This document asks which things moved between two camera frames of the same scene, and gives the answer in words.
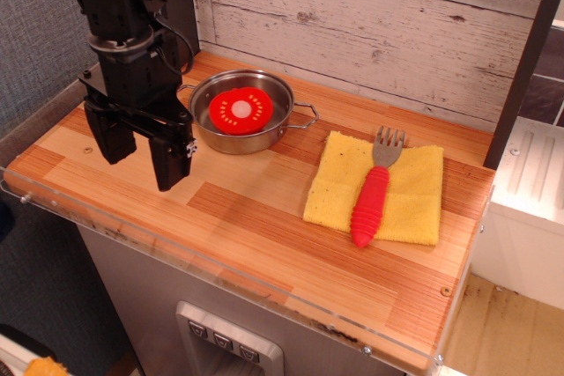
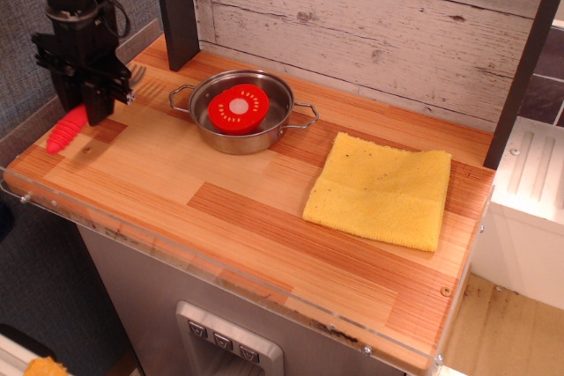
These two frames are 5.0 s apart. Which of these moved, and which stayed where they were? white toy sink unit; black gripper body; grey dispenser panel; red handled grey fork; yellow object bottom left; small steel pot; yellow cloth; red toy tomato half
Moved: red handled grey fork; black gripper body
Stayed: grey dispenser panel; white toy sink unit; yellow cloth; yellow object bottom left; small steel pot; red toy tomato half
